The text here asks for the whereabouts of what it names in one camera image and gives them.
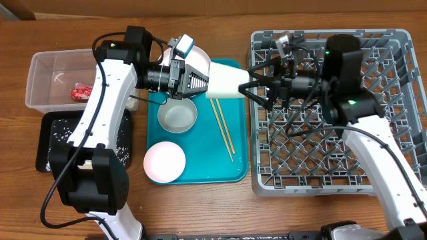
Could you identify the large white plate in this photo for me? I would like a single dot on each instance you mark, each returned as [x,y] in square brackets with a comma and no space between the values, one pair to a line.
[197,58]

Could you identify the white cup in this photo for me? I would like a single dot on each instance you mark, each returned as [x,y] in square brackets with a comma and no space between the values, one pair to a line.
[224,81]

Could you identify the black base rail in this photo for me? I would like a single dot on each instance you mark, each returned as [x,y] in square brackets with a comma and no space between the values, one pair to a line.
[293,235]

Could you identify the grey dishwasher rack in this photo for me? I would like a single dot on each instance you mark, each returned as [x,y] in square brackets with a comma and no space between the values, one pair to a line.
[294,155]

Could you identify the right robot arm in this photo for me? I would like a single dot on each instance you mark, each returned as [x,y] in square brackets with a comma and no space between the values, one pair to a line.
[355,114]

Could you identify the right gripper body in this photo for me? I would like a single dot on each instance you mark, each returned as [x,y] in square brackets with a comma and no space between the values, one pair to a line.
[282,86]

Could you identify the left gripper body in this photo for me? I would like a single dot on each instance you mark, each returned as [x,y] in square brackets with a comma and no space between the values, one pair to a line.
[177,67]

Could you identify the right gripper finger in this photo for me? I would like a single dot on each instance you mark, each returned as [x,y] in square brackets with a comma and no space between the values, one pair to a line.
[274,63]
[261,92]

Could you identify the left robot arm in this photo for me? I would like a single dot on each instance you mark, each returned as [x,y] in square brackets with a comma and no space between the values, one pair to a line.
[88,174]

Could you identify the wooden chopstick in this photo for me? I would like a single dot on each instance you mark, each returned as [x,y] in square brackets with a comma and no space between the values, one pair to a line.
[221,129]
[226,127]

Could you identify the wooden chopstick left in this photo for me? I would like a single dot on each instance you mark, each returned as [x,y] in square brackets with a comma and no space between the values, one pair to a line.
[221,129]

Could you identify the teal serving tray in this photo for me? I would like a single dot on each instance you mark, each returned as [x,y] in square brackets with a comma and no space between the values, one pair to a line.
[207,159]

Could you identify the wooden chopstick right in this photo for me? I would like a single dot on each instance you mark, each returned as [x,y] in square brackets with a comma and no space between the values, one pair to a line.
[226,127]

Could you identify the black plastic tray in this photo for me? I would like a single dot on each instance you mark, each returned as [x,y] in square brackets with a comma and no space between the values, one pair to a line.
[41,162]

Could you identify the small pink bowl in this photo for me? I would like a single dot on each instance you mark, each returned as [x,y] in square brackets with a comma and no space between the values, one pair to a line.
[164,162]

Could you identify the leftover rice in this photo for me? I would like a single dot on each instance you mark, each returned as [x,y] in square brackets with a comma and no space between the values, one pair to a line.
[61,130]

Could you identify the red snack wrapper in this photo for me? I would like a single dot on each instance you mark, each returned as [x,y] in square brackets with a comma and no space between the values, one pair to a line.
[81,92]

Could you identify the grey bowl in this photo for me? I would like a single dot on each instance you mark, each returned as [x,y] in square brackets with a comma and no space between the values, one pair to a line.
[177,116]

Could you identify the clear plastic waste bin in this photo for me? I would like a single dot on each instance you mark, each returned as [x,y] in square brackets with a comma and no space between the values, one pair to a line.
[53,75]

